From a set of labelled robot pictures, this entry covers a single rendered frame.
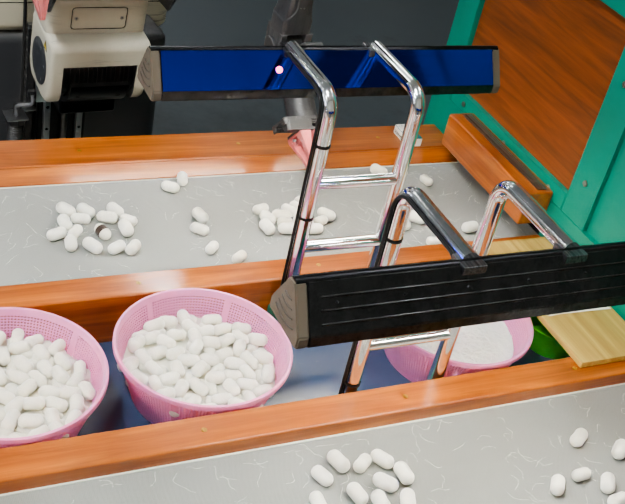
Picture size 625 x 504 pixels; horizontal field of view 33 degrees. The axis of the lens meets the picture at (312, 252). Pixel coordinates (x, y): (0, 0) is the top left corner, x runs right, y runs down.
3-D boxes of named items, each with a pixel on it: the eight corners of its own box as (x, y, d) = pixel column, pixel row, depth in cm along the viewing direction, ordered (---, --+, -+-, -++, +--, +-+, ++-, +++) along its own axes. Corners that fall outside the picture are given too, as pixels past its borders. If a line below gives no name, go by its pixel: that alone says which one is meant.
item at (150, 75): (135, 77, 159) (140, 34, 155) (475, 73, 186) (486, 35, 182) (150, 103, 154) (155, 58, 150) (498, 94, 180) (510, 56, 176)
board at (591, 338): (476, 248, 190) (478, 242, 190) (542, 241, 197) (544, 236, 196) (580, 368, 167) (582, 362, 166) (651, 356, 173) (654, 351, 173)
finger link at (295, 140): (342, 166, 192) (333, 117, 193) (307, 168, 189) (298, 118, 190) (327, 176, 198) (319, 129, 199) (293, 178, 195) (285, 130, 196)
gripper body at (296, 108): (336, 124, 193) (329, 86, 195) (285, 126, 189) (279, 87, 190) (322, 135, 199) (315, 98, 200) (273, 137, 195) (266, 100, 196)
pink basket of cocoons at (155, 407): (71, 372, 157) (75, 324, 152) (207, 314, 174) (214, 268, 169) (182, 483, 144) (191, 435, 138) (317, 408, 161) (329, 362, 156)
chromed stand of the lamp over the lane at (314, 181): (232, 265, 187) (274, 36, 162) (331, 255, 195) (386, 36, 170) (270, 333, 173) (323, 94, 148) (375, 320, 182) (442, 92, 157)
